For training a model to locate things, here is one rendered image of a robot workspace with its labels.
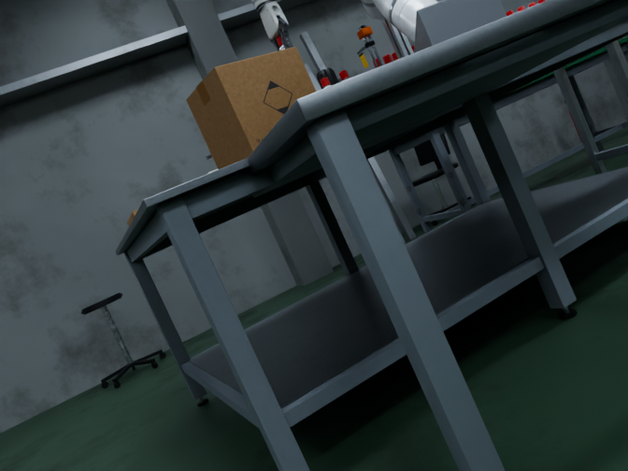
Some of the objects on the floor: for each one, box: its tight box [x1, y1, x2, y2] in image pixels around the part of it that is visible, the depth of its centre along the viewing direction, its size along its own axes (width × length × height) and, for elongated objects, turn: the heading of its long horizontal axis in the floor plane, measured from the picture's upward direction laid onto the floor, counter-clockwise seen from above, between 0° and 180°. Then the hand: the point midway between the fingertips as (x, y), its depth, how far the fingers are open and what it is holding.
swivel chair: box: [412, 135, 475, 226], centre depth 520 cm, size 53×53×84 cm
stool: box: [81, 293, 166, 389], centre depth 440 cm, size 53×50×63 cm
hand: (284, 47), depth 201 cm, fingers closed on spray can, 5 cm apart
